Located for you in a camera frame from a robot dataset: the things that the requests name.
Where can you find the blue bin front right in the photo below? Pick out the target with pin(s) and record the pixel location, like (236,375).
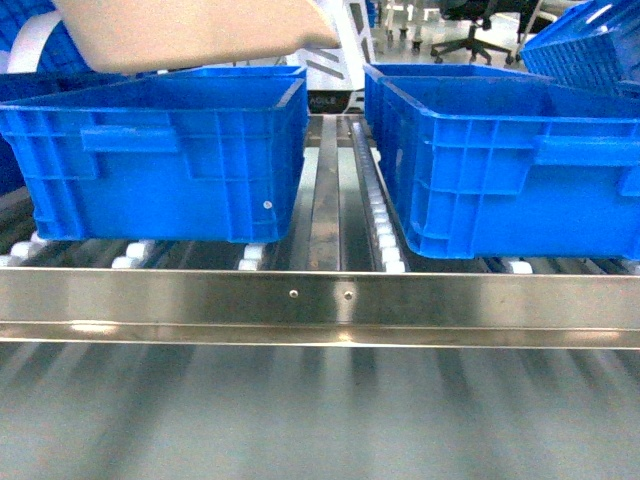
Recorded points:
(510,167)

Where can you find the blue bin front left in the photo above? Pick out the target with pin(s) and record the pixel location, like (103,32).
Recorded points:
(212,154)

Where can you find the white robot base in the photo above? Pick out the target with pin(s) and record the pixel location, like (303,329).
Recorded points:
(336,77)

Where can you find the beige plastic dustpan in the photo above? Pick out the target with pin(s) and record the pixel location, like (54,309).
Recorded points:
(138,36)

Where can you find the blue bin tilted right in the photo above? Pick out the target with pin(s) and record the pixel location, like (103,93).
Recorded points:
(592,46)

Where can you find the black office chair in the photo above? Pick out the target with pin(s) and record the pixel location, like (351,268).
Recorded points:
(479,14)

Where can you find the steel shelf rack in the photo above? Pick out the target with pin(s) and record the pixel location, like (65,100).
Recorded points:
(342,277)

